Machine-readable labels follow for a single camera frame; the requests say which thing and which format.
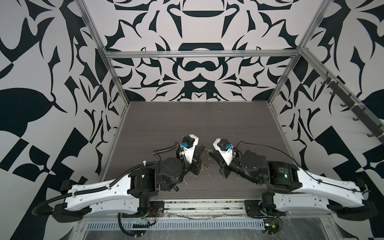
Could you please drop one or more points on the aluminium front rail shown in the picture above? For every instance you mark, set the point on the aluminium front rail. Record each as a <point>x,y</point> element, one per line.
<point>199,209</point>

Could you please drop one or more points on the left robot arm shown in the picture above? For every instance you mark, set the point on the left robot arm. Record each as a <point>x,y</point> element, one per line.
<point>128,194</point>

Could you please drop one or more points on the green circuit board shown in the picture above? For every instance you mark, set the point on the green circuit board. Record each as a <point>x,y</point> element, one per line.
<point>272,226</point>

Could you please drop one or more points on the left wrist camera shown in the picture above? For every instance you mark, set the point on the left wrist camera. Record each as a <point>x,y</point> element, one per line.
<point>188,146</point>

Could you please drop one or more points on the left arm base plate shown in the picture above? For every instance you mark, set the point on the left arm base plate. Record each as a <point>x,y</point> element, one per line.
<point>156,209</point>

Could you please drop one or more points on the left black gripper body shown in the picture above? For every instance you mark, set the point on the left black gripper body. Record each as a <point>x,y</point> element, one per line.
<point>192,168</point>

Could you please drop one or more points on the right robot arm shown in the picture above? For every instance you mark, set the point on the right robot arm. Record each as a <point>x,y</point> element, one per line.
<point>291,188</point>

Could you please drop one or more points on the black wall hook rack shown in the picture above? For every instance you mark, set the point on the black wall hook rack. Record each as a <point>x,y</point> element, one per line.
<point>352,103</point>

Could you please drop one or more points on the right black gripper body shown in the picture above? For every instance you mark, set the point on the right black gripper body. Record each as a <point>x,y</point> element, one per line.
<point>228,169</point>

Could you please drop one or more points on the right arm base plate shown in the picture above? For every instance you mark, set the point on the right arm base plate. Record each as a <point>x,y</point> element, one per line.
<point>255,209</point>

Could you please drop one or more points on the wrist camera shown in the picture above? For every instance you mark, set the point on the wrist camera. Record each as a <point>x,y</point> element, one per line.
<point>188,146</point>
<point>226,150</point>

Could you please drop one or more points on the white slotted cable duct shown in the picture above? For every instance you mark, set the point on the white slotted cable duct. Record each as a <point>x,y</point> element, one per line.
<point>207,224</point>

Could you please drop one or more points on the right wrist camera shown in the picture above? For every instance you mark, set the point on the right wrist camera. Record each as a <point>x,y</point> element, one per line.
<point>226,150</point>

